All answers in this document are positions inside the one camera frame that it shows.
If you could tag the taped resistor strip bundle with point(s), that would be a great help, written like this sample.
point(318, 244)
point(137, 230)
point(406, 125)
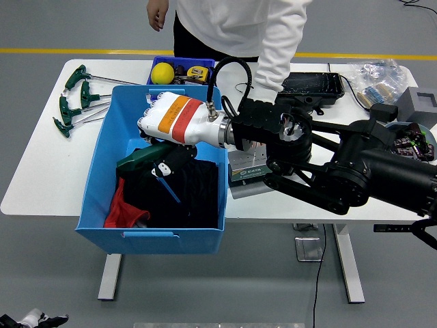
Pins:
point(373, 93)

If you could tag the clear plastic parts bag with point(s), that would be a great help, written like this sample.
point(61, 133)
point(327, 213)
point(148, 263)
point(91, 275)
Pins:
point(375, 70)

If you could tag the person's left forearm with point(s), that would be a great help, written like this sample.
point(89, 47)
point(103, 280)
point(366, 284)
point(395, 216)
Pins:
point(276, 61)

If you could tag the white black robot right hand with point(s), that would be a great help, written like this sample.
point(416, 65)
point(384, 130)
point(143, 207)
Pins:
point(184, 119)

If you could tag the yellow tape measure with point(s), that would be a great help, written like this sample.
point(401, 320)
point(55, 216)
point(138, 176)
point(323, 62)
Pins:
point(198, 73)

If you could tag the black table control panel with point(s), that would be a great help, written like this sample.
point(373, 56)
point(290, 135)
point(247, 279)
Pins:
point(392, 228)

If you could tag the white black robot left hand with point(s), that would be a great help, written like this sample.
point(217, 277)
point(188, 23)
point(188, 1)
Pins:
point(35, 317)

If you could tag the metal bracket under table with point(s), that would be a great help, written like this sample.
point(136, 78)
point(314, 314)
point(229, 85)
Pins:
point(304, 226)

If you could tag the small dark blue parts tray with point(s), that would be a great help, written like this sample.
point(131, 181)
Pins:
point(181, 61)

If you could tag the white table leg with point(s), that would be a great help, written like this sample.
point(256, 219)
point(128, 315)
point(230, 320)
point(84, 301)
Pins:
point(110, 276)
point(350, 266)

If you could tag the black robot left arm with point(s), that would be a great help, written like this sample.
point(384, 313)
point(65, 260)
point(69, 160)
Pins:
point(7, 323)

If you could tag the pile of electronic components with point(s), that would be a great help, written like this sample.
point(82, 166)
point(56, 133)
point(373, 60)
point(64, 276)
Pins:
point(414, 143)

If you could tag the red cloth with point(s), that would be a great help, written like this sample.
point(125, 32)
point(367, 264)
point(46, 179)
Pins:
point(121, 213)

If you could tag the grey blue bowl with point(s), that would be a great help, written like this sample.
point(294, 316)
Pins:
point(426, 129)

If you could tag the black plastic case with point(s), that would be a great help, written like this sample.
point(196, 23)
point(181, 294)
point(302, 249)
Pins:
point(307, 85)

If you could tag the black power adapter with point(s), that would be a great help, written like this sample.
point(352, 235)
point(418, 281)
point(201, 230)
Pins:
point(384, 111)

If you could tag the grey foam block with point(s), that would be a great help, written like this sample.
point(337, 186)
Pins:
point(408, 106)

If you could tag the grey green hex key stand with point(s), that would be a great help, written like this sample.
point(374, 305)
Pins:
point(246, 174)

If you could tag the black cloth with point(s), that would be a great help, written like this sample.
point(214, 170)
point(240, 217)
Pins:
point(191, 198)

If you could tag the large blue plastic bin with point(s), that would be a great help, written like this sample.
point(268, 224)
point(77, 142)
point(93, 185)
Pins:
point(119, 102)

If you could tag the yellow ball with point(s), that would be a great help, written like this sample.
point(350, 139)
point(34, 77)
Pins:
point(162, 73)

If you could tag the white cloth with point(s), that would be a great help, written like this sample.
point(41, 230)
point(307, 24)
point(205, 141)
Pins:
point(141, 223)

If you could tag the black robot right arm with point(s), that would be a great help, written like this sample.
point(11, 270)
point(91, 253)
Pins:
point(341, 157)

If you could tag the dark brown tape roll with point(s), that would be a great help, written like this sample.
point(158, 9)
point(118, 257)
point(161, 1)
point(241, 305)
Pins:
point(179, 70)

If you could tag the person's right hand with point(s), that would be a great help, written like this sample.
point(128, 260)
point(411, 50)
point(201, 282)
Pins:
point(157, 13)

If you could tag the metal floor plate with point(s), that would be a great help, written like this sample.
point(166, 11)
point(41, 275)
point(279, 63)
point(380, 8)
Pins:
point(309, 249)

